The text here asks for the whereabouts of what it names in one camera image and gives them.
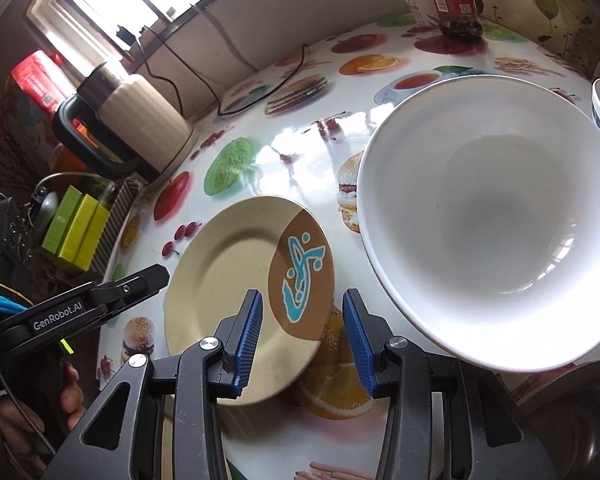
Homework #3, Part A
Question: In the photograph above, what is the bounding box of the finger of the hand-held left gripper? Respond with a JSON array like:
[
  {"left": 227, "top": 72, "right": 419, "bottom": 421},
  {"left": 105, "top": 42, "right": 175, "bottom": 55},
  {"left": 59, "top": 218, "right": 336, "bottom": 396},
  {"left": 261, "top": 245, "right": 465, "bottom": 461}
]
[{"left": 92, "top": 264, "right": 170, "bottom": 321}]

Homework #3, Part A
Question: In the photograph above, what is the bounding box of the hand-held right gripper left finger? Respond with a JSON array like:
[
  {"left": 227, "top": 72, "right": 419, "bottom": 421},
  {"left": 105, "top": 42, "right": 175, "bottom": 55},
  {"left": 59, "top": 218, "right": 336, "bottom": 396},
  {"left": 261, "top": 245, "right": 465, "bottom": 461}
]
[{"left": 55, "top": 289, "right": 266, "bottom": 480}]

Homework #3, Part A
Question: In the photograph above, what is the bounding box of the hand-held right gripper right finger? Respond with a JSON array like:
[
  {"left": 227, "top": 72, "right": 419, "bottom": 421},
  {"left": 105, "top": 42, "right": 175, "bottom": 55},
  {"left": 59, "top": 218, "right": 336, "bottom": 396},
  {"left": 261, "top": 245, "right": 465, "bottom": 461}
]
[{"left": 342, "top": 288, "right": 563, "bottom": 480}]

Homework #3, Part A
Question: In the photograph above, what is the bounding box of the beige plate with brown patch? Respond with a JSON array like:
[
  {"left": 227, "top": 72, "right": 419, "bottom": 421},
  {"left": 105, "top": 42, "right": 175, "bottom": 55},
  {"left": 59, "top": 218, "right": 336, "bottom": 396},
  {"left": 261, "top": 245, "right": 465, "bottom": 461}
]
[{"left": 164, "top": 195, "right": 336, "bottom": 407}]

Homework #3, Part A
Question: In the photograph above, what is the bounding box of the large white bowl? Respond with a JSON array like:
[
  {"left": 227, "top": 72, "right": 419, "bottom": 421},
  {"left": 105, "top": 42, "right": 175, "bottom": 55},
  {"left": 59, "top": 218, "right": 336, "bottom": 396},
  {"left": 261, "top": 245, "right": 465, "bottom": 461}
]
[{"left": 356, "top": 75, "right": 600, "bottom": 373}]

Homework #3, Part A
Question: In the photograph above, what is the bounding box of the person's left hand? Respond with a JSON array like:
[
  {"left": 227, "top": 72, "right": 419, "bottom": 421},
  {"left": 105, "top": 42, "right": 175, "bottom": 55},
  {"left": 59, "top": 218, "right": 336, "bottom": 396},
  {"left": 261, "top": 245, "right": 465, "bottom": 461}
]
[{"left": 0, "top": 360, "right": 87, "bottom": 472}]

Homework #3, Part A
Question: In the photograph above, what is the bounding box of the blue fabric band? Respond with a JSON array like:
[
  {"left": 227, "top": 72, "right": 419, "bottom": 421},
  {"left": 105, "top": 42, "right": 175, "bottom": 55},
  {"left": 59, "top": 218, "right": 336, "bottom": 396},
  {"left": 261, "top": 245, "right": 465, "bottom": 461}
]
[{"left": 0, "top": 284, "right": 33, "bottom": 315}]

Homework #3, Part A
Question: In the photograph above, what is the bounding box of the striped storage basket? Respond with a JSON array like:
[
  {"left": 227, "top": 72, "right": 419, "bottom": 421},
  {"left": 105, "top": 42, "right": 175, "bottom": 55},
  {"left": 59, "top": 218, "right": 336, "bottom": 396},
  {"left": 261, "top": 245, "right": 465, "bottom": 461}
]
[{"left": 92, "top": 180, "right": 141, "bottom": 271}]

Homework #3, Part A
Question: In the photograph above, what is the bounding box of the lime green box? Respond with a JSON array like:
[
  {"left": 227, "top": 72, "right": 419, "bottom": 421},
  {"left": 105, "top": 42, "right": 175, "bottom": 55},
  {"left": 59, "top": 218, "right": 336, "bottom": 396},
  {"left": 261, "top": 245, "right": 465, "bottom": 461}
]
[{"left": 60, "top": 194, "right": 112, "bottom": 271}]

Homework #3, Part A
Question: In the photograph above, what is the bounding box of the dark grey round container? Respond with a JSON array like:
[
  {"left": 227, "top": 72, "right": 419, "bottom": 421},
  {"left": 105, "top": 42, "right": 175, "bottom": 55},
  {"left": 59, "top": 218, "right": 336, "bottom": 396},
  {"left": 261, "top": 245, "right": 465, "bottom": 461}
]
[{"left": 32, "top": 172, "right": 116, "bottom": 233}]

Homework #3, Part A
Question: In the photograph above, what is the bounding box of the cream electric kettle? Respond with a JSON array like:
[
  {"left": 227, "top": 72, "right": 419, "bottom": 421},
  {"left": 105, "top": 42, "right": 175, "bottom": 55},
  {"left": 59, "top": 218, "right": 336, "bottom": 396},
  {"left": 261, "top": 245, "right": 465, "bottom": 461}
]
[{"left": 51, "top": 60, "right": 197, "bottom": 184}]

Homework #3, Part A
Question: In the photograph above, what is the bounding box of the red cardboard box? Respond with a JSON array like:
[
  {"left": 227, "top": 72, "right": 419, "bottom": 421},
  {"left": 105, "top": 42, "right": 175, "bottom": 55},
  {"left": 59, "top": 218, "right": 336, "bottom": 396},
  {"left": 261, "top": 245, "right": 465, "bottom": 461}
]
[{"left": 10, "top": 50, "right": 76, "bottom": 116}]

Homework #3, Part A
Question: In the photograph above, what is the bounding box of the white plastic tub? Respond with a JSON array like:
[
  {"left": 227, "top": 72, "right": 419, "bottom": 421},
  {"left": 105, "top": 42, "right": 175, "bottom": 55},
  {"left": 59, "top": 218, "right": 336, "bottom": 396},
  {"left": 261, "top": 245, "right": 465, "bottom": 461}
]
[{"left": 394, "top": 0, "right": 441, "bottom": 26}]

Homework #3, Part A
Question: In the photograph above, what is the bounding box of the heart print curtain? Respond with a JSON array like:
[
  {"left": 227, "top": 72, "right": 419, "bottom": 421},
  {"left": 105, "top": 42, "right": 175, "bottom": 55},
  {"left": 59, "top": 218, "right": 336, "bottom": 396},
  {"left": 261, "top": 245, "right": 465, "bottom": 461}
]
[{"left": 465, "top": 0, "right": 600, "bottom": 81}]

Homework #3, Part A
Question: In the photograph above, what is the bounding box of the black power cable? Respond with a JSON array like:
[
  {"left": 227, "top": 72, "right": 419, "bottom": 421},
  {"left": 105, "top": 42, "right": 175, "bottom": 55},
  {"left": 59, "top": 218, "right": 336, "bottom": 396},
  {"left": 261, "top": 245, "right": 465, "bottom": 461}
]
[{"left": 142, "top": 25, "right": 312, "bottom": 117}]

